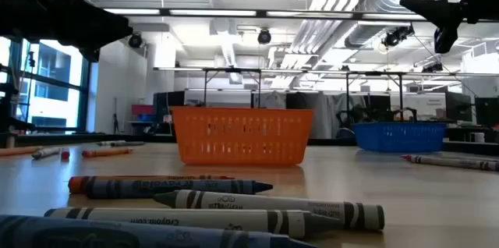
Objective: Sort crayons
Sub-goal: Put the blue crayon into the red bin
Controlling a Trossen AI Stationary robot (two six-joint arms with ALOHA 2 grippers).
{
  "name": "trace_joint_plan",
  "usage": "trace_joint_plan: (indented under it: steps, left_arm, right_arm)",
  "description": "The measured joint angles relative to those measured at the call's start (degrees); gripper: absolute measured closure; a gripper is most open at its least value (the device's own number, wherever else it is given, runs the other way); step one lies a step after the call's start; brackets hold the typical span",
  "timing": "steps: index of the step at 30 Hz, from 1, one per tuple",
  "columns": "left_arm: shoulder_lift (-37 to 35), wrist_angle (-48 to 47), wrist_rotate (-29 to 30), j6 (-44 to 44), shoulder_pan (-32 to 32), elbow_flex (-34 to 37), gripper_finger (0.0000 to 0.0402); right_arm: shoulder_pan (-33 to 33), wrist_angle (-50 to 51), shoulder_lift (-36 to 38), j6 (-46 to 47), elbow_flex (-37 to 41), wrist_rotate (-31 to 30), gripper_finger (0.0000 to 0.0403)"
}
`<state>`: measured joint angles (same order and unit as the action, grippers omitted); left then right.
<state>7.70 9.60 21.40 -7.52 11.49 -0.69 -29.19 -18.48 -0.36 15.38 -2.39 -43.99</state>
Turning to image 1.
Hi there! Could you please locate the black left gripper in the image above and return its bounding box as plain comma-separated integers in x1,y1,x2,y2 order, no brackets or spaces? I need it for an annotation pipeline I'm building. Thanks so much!
23,0,134,62

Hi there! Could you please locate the orange plastic basket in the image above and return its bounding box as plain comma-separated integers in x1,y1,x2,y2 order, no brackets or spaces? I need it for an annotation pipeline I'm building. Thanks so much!
170,106,314,166

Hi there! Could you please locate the white LED light strip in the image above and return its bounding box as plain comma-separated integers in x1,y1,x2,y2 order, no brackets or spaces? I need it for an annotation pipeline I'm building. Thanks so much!
169,9,257,17
267,10,354,19
103,8,161,16
362,12,428,21

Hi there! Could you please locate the large window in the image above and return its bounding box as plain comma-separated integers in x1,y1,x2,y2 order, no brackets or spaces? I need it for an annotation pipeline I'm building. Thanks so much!
0,36,91,134

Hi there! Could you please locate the red storage bin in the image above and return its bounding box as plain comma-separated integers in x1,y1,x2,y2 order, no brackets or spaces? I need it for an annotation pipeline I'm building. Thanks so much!
131,104,155,116

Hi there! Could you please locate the black tripod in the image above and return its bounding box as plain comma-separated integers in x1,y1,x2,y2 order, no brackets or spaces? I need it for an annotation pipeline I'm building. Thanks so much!
111,97,120,135

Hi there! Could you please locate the dark office partition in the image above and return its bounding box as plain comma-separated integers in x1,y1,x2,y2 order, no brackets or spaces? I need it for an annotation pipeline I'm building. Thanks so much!
153,90,186,124

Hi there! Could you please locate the black computer monitor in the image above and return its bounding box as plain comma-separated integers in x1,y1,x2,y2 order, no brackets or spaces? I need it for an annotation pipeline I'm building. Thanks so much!
474,97,499,127
445,91,473,123

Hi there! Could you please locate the white ceiling pipe bundle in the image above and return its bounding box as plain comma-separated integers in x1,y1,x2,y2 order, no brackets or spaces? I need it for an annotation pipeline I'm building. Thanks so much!
290,0,359,56

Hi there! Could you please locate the blue plastic basket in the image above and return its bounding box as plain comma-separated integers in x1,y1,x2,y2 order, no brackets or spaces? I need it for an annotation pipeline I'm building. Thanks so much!
352,122,448,154

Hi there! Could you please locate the grey cover cloth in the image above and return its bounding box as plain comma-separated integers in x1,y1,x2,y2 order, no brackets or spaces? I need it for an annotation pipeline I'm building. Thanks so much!
311,91,354,140
260,90,288,109

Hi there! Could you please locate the black ceiling camera cluster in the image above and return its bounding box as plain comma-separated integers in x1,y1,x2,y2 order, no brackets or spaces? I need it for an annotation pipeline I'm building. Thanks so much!
381,24,415,48

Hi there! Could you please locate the black metal station frame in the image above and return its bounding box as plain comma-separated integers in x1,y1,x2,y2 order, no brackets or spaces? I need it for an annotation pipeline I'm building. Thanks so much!
202,67,263,109
345,70,406,123

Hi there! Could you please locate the black aluminium table frame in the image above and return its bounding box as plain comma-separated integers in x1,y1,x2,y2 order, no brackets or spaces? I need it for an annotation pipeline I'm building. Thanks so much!
0,133,499,154

